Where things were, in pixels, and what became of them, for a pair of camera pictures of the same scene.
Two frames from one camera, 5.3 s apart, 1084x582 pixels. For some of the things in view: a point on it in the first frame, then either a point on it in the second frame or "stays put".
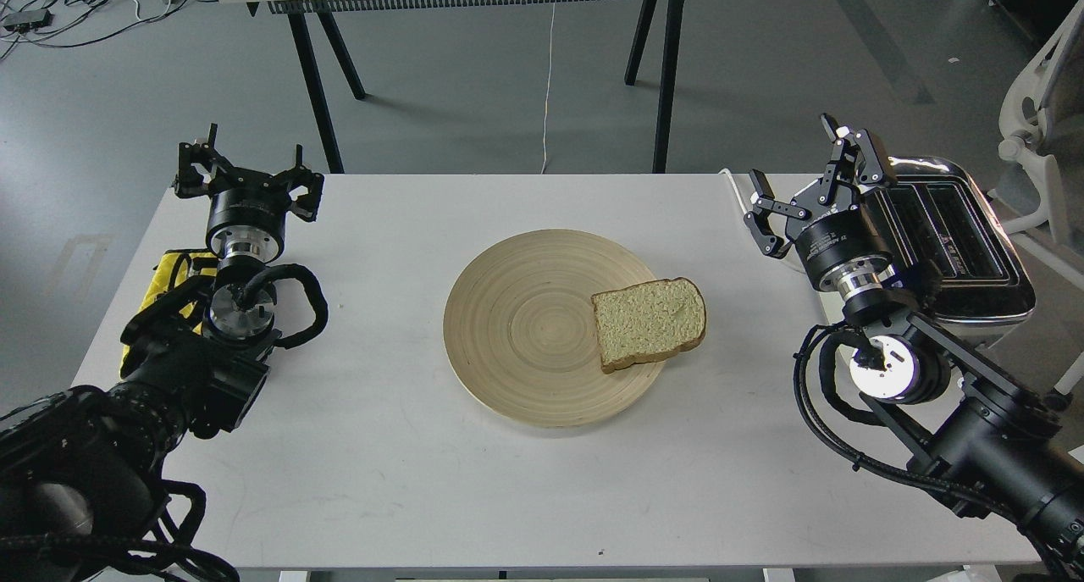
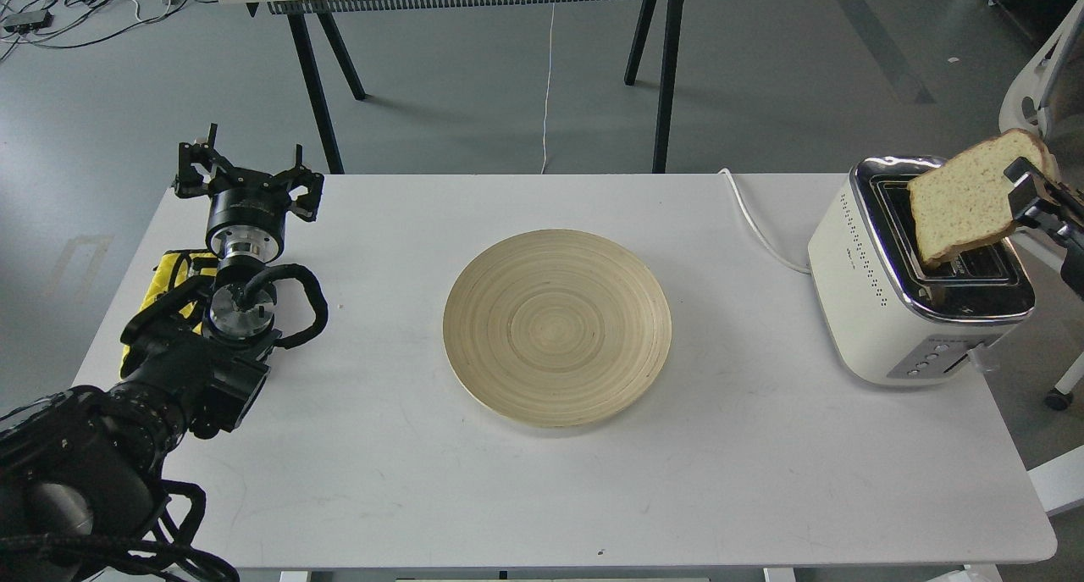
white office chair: (1043, 113) stays put
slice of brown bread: (648, 321) -> (968, 199)
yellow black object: (175, 268) stays put
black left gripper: (247, 213) stays put
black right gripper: (832, 225) -> (1036, 200)
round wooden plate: (519, 330) stays put
